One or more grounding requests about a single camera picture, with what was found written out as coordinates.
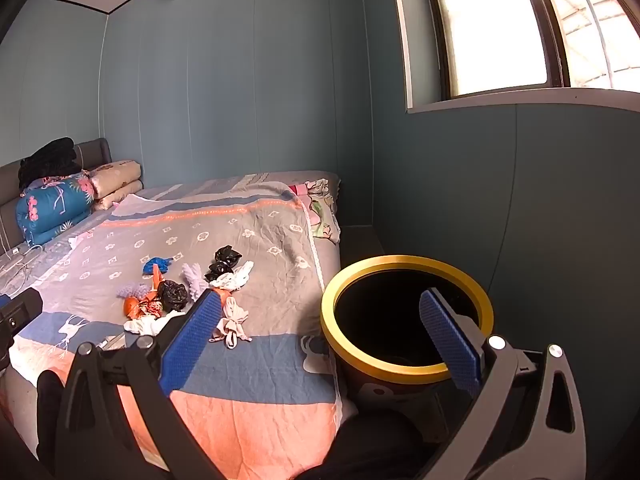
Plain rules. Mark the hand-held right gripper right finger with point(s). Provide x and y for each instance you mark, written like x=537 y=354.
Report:
x=447 y=340

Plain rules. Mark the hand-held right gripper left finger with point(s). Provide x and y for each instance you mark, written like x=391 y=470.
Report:
x=192 y=342

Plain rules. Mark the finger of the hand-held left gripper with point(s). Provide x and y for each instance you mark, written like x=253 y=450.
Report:
x=17 y=312
x=4 y=301

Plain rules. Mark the white tissue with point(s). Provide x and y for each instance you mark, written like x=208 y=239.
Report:
x=147 y=326

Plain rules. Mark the dark purple sock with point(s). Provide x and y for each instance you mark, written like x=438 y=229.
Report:
x=172 y=295

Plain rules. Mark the orange white patterned wrapper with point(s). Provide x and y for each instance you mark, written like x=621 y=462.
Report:
x=150 y=307

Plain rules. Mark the lilac sock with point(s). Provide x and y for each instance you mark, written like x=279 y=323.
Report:
x=195 y=280

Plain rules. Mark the orange ball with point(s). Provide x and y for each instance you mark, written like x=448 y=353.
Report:
x=131 y=306

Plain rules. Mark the orange plastic strip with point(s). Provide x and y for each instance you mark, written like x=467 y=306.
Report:
x=157 y=277

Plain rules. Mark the black plastic bag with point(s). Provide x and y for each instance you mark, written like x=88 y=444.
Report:
x=229 y=256
x=217 y=271

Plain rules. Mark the white orange plastic bag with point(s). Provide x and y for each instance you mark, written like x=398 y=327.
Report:
x=232 y=277

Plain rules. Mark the lilac crinkled paper scrap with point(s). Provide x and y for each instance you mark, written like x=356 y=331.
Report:
x=132 y=291

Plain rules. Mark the blue glove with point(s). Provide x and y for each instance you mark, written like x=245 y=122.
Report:
x=156 y=265

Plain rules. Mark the yellow tape roll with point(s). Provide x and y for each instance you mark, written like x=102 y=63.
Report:
x=350 y=360

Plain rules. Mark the blue floral folded quilt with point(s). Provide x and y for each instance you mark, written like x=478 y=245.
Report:
x=50 y=210

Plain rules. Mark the patterned bed sheet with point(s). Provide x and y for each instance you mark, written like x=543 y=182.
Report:
x=265 y=240

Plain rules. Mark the black cloth pile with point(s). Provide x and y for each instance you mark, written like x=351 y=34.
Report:
x=50 y=160

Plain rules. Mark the beige folded quilt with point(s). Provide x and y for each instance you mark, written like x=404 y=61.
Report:
x=117 y=175

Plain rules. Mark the pink green floral cloth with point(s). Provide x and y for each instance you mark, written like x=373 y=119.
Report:
x=322 y=215

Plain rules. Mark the window with dark frame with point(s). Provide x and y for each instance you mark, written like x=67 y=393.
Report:
x=500 y=30

